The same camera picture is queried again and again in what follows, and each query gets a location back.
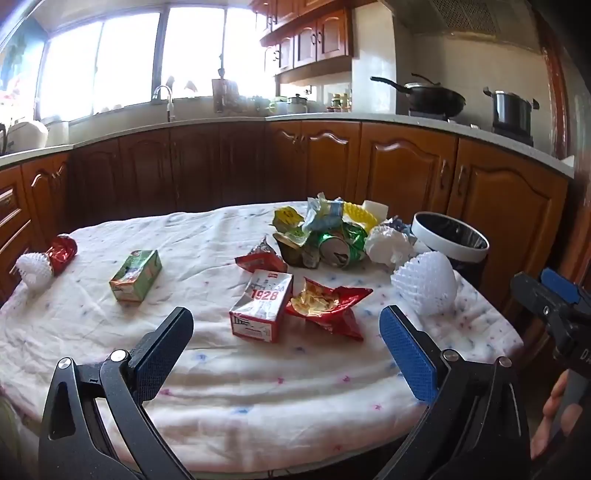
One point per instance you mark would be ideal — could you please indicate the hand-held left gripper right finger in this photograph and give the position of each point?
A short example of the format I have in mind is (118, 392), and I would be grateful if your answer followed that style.
(411, 355)

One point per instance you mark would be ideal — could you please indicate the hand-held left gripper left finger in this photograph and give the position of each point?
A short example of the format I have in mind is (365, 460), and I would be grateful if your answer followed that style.
(157, 369)

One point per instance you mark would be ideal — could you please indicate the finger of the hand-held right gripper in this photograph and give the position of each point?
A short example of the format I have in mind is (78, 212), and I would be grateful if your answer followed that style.
(561, 284)
(531, 295)

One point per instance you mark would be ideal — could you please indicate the white trash bin black liner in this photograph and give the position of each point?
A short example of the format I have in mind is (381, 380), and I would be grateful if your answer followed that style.
(443, 251)

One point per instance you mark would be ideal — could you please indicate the yellow foam net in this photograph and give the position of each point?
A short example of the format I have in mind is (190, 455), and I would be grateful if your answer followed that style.
(358, 214)

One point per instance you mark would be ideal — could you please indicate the yellow snack packet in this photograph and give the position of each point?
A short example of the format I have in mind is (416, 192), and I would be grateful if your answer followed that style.
(287, 217)

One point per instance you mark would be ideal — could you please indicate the person's right hand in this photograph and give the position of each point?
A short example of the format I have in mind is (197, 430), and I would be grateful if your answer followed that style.
(554, 397)

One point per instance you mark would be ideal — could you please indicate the large white foam net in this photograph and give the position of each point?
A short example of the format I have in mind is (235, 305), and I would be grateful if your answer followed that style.
(425, 281)

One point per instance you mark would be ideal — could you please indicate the white printed tablecloth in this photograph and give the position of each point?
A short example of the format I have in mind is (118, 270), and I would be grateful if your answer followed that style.
(231, 392)

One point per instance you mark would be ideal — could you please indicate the green carton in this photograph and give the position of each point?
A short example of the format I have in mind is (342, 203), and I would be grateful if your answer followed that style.
(136, 277)

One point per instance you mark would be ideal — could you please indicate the red open chip bag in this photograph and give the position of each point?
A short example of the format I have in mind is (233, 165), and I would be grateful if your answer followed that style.
(323, 304)

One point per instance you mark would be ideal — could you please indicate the red and white carton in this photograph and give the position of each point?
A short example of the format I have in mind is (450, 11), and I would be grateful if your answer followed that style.
(261, 304)

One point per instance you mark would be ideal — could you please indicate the white foam block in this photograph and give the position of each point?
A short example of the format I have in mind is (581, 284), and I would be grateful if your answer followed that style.
(377, 210)

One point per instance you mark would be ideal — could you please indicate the red crumpled bag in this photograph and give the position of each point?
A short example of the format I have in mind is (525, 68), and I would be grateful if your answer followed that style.
(62, 254)

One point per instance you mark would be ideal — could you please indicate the red foil wrapper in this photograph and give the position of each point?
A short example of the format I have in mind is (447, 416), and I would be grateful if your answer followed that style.
(261, 261)

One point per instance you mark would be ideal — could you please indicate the small white foam net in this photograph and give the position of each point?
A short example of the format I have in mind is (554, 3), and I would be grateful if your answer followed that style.
(34, 272)

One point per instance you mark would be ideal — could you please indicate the blue and white wrapper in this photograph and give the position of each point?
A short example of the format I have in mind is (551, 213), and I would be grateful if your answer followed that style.
(321, 212)

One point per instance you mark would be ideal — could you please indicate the steel cooking pot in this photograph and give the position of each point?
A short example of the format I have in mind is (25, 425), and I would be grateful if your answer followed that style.
(510, 110)

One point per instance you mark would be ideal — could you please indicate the gas stove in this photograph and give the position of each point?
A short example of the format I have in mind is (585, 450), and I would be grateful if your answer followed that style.
(461, 121)

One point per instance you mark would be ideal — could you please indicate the wooden base cabinets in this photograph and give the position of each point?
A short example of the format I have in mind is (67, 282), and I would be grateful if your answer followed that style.
(323, 166)

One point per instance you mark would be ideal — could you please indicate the black wok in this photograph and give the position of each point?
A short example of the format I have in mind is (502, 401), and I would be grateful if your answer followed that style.
(434, 99)

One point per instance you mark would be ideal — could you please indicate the speckled kitchen countertop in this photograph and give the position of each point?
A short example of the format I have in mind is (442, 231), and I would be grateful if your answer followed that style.
(138, 129)

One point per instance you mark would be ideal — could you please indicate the chrome faucet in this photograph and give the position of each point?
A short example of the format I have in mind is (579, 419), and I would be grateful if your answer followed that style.
(168, 104)

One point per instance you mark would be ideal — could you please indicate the white rice cooker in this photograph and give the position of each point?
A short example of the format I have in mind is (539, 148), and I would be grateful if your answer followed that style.
(25, 136)

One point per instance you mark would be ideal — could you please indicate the glass kettle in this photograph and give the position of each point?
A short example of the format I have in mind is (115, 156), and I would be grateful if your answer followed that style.
(296, 105)

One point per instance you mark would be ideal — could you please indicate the utensil holder rack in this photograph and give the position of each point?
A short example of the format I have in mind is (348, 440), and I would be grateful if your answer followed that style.
(224, 92)

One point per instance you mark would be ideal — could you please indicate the range hood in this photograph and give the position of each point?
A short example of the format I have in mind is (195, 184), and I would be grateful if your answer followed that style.
(461, 14)

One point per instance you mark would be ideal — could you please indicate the kitchen window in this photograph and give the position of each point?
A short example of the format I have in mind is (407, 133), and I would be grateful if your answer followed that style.
(120, 60)

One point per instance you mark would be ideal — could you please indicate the wooden wall cabinets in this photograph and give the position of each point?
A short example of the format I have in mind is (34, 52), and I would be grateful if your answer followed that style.
(318, 39)

